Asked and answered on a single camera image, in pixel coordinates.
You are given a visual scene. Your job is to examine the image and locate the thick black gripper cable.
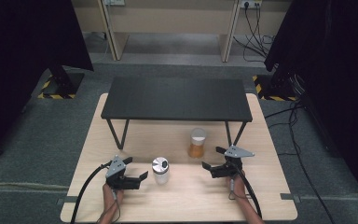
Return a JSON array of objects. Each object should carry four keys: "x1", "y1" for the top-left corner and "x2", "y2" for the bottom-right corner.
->
[
  {"x1": 70, "y1": 160, "x2": 113, "y2": 224},
  {"x1": 231, "y1": 161, "x2": 264, "y2": 218}
]

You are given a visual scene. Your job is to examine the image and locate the black cables under desk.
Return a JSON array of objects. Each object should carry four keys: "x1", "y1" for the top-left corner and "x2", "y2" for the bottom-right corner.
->
[{"x1": 232, "y1": 2, "x2": 277, "y2": 63}]

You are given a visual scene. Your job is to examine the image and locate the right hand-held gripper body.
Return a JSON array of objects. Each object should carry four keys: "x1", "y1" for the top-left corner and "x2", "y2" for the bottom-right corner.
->
[{"x1": 212, "y1": 145, "x2": 255, "y2": 180}]

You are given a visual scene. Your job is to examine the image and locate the glass jar with silver lid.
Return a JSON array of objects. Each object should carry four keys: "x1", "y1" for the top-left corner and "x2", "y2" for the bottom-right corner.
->
[{"x1": 151, "y1": 156, "x2": 171, "y2": 186}]

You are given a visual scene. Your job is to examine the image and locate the grey tape patch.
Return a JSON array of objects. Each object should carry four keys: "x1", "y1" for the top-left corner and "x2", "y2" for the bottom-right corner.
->
[
  {"x1": 280, "y1": 192, "x2": 302, "y2": 203},
  {"x1": 56, "y1": 195, "x2": 78, "y2": 204}
]

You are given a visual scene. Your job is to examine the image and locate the black curtain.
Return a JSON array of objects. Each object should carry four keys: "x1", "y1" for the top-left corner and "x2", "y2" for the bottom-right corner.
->
[
  {"x1": 0, "y1": 0, "x2": 94, "y2": 164},
  {"x1": 264, "y1": 0, "x2": 358, "y2": 209}
]

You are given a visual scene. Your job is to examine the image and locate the orange jar with white lid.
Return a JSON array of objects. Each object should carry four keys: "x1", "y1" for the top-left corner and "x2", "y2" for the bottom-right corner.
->
[{"x1": 187, "y1": 127, "x2": 207, "y2": 159}]

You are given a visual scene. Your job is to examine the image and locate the person's left hand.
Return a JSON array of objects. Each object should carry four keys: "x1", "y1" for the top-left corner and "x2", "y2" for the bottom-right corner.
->
[{"x1": 102, "y1": 183, "x2": 125, "y2": 210}]

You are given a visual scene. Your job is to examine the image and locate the person's right hand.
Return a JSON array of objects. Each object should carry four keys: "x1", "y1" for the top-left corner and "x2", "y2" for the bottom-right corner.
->
[{"x1": 226, "y1": 170, "x2": 250, "y2": 202}]

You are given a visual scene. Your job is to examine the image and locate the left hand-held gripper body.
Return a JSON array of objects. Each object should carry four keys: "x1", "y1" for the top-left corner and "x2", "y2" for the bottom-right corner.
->
[{"x1": 104, "y1": 154, "x2": 142, "y2": 190}]

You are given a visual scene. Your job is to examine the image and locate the black cables on floor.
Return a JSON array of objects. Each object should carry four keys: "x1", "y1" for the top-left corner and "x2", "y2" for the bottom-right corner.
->
[{"x1": 264, "y1": 101, "x2": 337, "y2": 224}]

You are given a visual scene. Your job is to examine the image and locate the black shelf with metal legs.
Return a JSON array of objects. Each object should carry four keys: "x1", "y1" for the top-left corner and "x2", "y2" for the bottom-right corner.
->
[{"x1": 101, "y1": 76, "x2": 254, "y2": 151}]

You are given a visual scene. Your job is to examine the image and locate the black stand base striped tape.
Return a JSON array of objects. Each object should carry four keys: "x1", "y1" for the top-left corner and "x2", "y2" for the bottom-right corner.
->
[
  {"x1": 252, "y1": 74, "x2": 299, "y2": 102},
  {"x1": 36, "y1": 63, "x2": 86, "y2": 101}
]

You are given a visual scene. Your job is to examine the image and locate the white wall socket with plugs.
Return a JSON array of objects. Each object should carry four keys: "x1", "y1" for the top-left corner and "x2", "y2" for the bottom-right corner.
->
[{"x1": 239, "y1": 0, "x2": 263, "y2": 9}]

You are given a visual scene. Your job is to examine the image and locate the thin grey gripper wire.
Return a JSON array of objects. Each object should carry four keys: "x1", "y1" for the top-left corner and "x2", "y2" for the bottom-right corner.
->
[
  {"x1": 227, "y1": 178, "x2": 250, "y2": 201},
  {"x1": 97, "y1": 189, "x2": 122, "y2": 224}
]

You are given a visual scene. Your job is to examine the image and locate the beige desk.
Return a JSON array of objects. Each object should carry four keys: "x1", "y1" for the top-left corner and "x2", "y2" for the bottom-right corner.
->
[{"x1": 71, "y1": 0, "x2": 293, "y2": 63}]

